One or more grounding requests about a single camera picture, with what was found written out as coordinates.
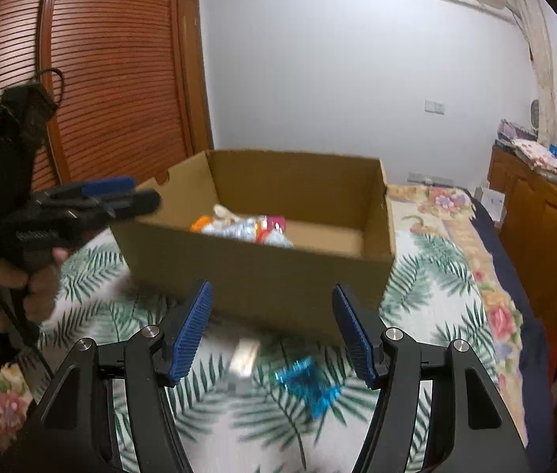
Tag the white box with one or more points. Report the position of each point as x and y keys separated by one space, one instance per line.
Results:
x=491 y=204

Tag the small beige snack packet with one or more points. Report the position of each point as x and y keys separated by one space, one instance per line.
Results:
x=244 y=360

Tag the white wall switch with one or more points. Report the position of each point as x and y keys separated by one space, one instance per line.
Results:
x=435 y=106

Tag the stack of folded cloths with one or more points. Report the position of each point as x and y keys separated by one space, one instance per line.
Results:
x=534 y=150

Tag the brown cardboard box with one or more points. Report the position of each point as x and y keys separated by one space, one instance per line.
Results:
x=258 y=276

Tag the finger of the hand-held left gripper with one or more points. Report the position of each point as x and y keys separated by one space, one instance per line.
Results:
x=106 y=186
x=130 y=204

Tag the teal snack packet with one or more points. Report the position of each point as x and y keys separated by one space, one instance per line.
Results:
x=308 y=385

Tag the pale patterned curtain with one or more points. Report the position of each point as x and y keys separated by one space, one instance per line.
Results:
x=537 y=49

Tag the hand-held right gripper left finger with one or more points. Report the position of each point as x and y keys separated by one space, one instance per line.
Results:
x=192 y=335

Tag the person's left hand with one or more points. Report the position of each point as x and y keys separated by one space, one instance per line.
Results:
x=37 y=298

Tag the white printed snack packet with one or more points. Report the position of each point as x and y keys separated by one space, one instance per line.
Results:
x=244 y=230

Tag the wooden cabinet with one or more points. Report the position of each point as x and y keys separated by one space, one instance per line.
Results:
x=544 y=236

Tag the leaf print cloth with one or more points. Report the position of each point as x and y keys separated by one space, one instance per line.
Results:
x=431 y=315

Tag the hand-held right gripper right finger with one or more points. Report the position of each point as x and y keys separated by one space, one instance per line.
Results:
x=352 y=335

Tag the red snack packet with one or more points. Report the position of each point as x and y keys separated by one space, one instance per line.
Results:
x=273 y=225

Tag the wooden louvered wardrobe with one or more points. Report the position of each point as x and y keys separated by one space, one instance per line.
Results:
x=111 y=59

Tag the white wall socket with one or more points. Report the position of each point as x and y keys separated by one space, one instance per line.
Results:
x=421 y=177

